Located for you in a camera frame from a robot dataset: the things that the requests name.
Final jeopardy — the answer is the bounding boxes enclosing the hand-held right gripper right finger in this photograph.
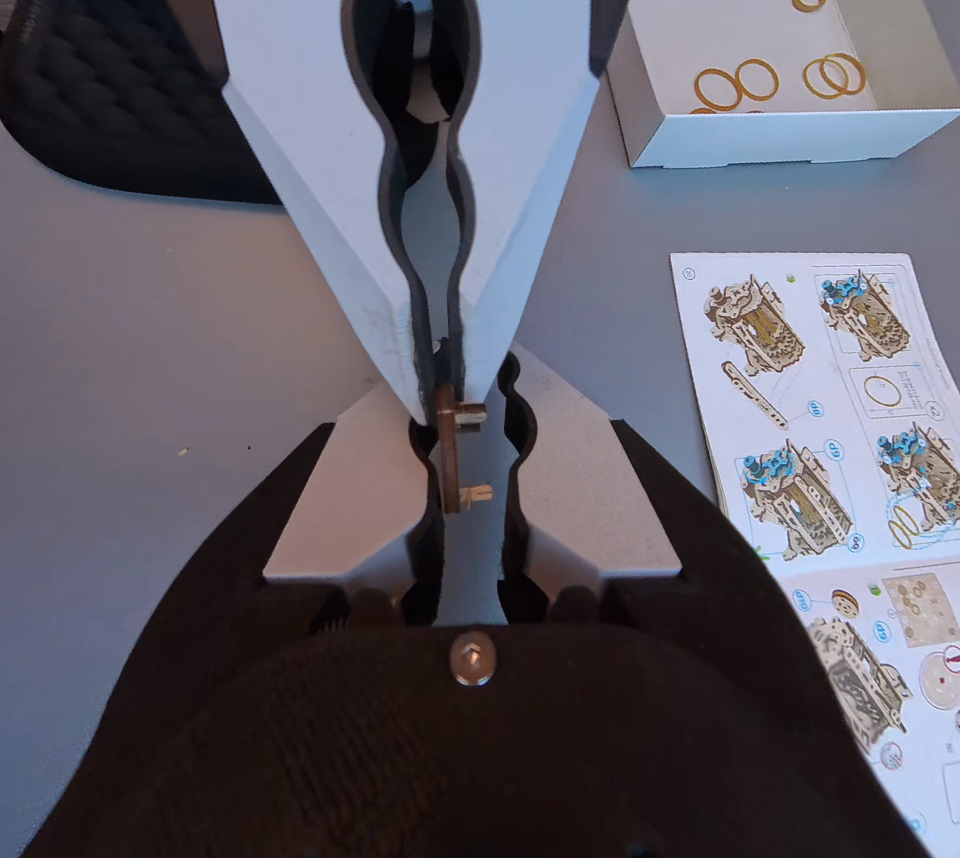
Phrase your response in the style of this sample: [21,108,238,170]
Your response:
[495,348,684,625]

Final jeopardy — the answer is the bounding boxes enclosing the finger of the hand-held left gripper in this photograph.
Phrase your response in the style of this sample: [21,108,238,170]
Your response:
[427,0,603,418]
[189,0,440,426]

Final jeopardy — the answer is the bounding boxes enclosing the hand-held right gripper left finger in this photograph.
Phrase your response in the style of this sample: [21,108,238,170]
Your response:
[262,381,447,625]

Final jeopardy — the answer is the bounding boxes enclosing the wooden wheel disc with pegs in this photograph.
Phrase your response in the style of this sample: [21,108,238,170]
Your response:
[435,340,495,516]

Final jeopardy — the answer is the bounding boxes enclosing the grey desk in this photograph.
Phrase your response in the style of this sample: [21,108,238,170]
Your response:
[0,0,960,852]

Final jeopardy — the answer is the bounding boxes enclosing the black quilted wrist rest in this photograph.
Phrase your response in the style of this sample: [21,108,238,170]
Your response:
[0,0,283,207]

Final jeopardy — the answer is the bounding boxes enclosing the pile of yellow rubber bands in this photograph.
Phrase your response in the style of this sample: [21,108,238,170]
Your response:
[643,0,869,117]

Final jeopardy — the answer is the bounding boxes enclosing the white cardboard box tray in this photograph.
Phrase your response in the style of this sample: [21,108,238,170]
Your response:
[606,0,960,170]

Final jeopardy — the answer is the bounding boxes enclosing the open assembly instruction booklet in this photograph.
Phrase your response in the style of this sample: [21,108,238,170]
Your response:
[669,252,960,858]

